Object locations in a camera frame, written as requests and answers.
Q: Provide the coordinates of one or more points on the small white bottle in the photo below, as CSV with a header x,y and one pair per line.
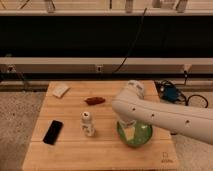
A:
x,y
87,125

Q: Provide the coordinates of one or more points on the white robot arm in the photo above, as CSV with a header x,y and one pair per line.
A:
x,y
130,105

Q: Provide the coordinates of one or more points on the brown red oblong object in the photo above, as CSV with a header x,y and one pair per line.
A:
x,y
94,100

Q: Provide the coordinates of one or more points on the white sponge block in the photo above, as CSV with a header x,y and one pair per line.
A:
x,y
60,90

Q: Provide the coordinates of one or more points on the wooden board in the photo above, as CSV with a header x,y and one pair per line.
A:
x,y
74,151

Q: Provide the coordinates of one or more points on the green bowl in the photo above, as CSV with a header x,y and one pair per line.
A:
x,y
135,136

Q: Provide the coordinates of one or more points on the blue device on floor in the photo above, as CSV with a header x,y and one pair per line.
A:
x,y
170,93

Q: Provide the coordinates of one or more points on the black phone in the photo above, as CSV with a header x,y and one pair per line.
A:
x,y
53,132

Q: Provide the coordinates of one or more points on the grey metal rail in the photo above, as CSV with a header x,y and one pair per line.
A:
x,y
108,65

